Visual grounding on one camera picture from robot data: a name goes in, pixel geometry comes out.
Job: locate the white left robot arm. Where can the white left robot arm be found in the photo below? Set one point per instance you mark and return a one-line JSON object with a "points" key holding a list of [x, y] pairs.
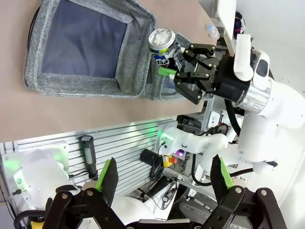
{"points": [[43, 167]]}

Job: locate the crushed black soda can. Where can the crushed black soda can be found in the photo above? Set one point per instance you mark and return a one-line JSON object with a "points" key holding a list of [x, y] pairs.
{"points": [[162, 40]]}

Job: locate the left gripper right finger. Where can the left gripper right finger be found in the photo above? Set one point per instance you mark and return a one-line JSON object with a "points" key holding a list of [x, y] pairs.
{"points": [[221, 179]]}

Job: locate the yellow emergency stop button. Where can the yellow emergency stop button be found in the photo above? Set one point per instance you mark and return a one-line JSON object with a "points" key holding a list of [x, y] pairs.
{"points": [[169, 161]]}

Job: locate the slotted aluminium base plate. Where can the slotted aluminium base plate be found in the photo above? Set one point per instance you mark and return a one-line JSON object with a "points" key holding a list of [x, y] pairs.
{"points": [[119, 143]]}

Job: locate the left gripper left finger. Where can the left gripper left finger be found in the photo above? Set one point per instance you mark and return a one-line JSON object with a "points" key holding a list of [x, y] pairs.
{"points": [[109, 181]]}

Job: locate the clear plastic bottle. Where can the clear plastic bottle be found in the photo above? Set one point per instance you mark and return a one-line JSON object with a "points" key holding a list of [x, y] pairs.
{"points": [[212, 31]]}

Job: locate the grey fabric basket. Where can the grey fabric basket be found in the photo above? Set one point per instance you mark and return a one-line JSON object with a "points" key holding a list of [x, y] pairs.
{"points": [[133, 59], [155, 90]]}

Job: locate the black cylinder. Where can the black cylinder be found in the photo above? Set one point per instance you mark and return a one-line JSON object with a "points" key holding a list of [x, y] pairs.
{"points": [[147, 156]]}

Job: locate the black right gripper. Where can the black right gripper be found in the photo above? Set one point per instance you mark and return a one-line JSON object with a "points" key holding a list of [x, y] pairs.
{"points": [[228, 83]]}

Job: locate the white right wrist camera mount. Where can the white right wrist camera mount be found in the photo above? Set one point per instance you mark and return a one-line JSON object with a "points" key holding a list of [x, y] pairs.
{"points": [[243, 55]]}

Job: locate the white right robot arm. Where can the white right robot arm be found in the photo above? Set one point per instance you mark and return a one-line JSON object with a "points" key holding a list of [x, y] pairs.
{"points": [[262, 133]]}

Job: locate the black handheld work light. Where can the black handheld work light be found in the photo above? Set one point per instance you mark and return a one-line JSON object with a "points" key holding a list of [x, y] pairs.
{"points": [[87, 152]]}

